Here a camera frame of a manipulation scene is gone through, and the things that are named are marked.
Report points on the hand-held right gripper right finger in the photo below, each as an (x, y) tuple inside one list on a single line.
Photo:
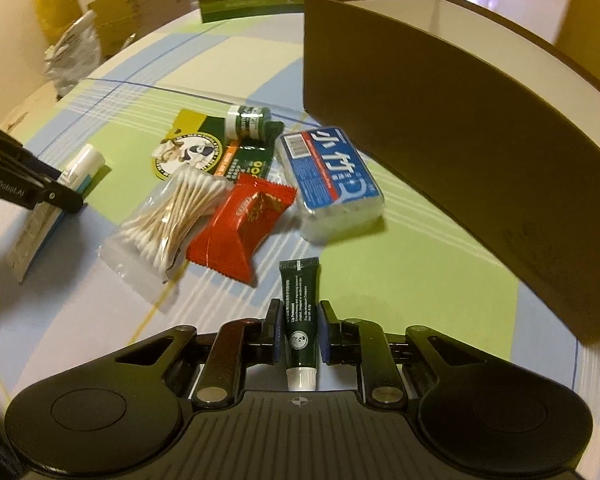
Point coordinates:
[(326, 332)]

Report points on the brown cardboard box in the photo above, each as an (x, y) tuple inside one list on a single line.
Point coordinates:
[(455, 110)]

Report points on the yellow green card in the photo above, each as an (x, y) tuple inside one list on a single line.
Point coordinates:
[(195, 145)]

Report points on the blue tissue packet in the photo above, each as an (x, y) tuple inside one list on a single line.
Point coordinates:
[(330, 185)]

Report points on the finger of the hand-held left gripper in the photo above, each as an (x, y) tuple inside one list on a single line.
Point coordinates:
[(65, 199)]

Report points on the crinkled white plastic bag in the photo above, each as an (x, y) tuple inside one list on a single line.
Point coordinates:
[(72, 55)]

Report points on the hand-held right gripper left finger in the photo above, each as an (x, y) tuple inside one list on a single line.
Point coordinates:
[(275, 331)]

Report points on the desktop with checked tablecloth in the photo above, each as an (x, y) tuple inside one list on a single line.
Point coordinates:
[(405, 285)]

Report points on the small green white jar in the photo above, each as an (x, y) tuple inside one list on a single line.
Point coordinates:
[(247, 121)]

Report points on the dark green tube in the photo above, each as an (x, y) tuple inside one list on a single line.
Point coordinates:
[(300, 310)]

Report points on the red candy packet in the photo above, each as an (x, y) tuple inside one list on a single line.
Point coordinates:
[(240, 230)]

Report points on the cotton swab bag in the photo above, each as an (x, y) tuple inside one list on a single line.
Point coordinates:
[(165, 220)]

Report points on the blue white tube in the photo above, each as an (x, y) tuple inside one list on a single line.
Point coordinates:
[(35, 240)]

